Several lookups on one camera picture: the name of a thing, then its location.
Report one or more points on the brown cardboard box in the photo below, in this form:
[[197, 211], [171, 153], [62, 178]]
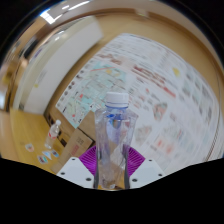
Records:
[[78, 143]]

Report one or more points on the printed paper wall posters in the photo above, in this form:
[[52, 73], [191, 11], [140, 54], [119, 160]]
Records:
[[150, 83]]

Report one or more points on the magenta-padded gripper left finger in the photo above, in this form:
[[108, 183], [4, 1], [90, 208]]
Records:
[[81, 168]]

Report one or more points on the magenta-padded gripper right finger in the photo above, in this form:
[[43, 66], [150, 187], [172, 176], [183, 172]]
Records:
[[143, 168]]

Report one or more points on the clear plastic water bottle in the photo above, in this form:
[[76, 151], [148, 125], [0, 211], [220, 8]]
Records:
[[115, 140]]

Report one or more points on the red-labelled clear plastic bottle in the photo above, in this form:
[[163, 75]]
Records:
[[52, 133]]

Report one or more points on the small colourful sticker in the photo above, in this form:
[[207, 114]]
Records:
[[29, 147], [47, 154], [42, 159], [55, 153]]

